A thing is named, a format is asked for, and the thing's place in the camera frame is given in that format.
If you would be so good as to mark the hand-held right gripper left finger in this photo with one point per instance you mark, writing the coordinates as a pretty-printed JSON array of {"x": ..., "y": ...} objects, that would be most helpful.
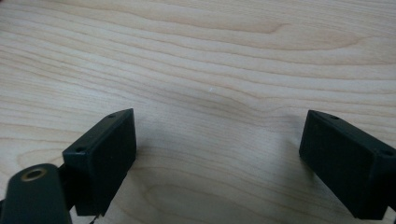
[{"x": 102, "y": 161}]

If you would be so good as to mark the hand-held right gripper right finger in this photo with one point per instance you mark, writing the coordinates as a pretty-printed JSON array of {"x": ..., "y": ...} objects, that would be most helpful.
[{"x": 345, "y": 168}]

